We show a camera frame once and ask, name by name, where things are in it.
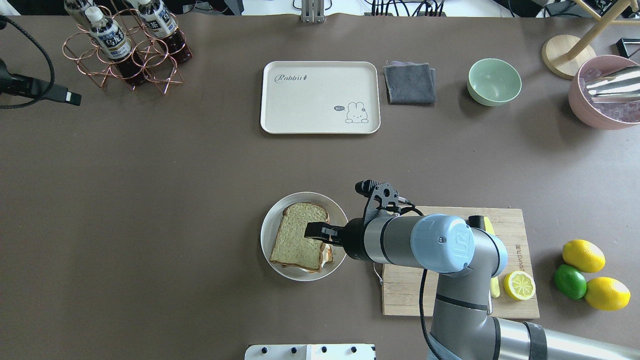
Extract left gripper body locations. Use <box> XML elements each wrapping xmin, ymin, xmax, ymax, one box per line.
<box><xmin>0</xmin><ymin>60</ymin><xmax>55</xmax><ymax>101</ymax></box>

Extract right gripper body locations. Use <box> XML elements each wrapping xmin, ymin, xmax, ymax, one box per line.
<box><xmin>342</xmin><ymin>218</ymin><xmax>369</xmax><ymax>262</ymax></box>

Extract bread slice with fried egg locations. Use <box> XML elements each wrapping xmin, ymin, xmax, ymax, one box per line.
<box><xmin>277</xmin><ymin>243</ymin><xmax>334</xmax><ymax>274</ymax></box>

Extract plain bread slice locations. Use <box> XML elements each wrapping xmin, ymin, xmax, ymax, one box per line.
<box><xmin>269</xmin><ymin>202</ymin><xmax>329</xmax><ymax>265</ymax></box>

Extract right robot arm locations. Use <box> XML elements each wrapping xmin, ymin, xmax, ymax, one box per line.
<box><xmin>305</xmin><ymin>214</ymin><xmax>639</xmax><ymax>360</ymax></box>

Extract cream rabbit tray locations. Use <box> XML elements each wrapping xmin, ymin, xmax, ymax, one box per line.
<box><xmin>260</xmin><ymin>61</ymin><xmax>381</xmax><ymax>135</ymax></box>

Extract white plate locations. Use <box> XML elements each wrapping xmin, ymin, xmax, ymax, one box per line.
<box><xmin>260</xmin><ymin>191</ymin><xmax>348</xmax><ymax>281</ymax></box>

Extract tea bottle two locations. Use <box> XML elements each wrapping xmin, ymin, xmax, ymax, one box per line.
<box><xmin>85</xmin><ymin>6</ymin><xmax>147</xmax><ymax>87</ymax></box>

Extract tea bottle three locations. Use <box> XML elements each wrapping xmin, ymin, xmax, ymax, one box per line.
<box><xmin>63</xmin><ymin>0</ymin><xmax>95</xmax><ymax>31</ymax></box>

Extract tea bottle one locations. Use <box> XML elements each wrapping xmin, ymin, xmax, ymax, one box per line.
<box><xmin>137</xmin><ymin>0</ymin><xmax>193</xmax><ymax>64</ymax></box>

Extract yellow plastic knife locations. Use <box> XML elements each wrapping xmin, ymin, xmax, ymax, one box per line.
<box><xmin>482</xmin><ymin>216</ymin><xmax>501</xmax><ymax>298</ymax></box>

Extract dark grey cloth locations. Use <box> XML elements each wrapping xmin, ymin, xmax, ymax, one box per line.
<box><xmin>382</xmin><ymin>61</ymin><xmax>437</xmax><ymax>105</ymax></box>

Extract half lemon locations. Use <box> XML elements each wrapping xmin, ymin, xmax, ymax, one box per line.
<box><xmin>503</xmin><ymin>270</ymin><xmax>537</xmax><ymax>301</ymax></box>

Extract mint green bowl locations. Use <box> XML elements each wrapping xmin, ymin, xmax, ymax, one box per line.
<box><xmin>466</xmin><ymin>58</ymin><xmax>522</xmax><ymax>107</ymax></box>

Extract lime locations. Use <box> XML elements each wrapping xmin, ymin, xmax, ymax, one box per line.
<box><xmin>553</xmin><ymin>264</ymin><xmax>587</xmax><ymax>300</ymax></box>

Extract yellow lemon left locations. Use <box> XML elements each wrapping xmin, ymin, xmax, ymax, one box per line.
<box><xmin>561</xmin><ymin>239</ymin><xmax>606</xmax><ymax>273</ymax></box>

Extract yellow lemon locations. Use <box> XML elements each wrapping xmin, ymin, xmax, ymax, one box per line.
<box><xmin>561</xmin><ymin>239</ymin><xmax>606</xmax><ymax>273</ymax></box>
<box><xmin>583</xmin><ymin>276</ymin><xmax>631</xmax><ymax>312</ymax></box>

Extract yellow lemon right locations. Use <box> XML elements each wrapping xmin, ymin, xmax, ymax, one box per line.
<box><xmin>583</xmin><ymin>276</ymin><xmax>631</xmax><ymax>312</ymax></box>

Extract wooden mug tree stand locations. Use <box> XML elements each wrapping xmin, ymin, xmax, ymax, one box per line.
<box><xmin>541</xmin><ymin>0</ymin><xmax>639</xmax><ymax>80</ymax></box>

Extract pink bowl with ice cubes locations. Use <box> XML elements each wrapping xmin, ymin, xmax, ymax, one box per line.
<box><xmin>567</xmin><ymin>55</ymin><xmax>639</xmax><ymax>130</ymax></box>

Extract metal ice scoop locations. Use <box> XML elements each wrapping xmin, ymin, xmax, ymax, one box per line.
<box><xmin>585</xmin><ymin>65</ymin><xmax>640</xmax><ymax>103</ymax></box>

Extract copper wire bottle rack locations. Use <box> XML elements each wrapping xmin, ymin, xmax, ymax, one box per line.
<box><xmin>62</xmin><ymin>0</ymin><xmax>193</xmax><ymax>94</ymax></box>

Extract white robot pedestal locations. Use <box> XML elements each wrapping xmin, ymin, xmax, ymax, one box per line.
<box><xmin>244</xmin><ymin>343</ymin><xmax>377</xmax><ymax>360</ymax></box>

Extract aluminium frame post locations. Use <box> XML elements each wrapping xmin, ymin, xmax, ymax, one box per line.
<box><xmin>301</xmin><ymin>0</ymin><xmax>326</xmax><ymax>24</ymax></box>

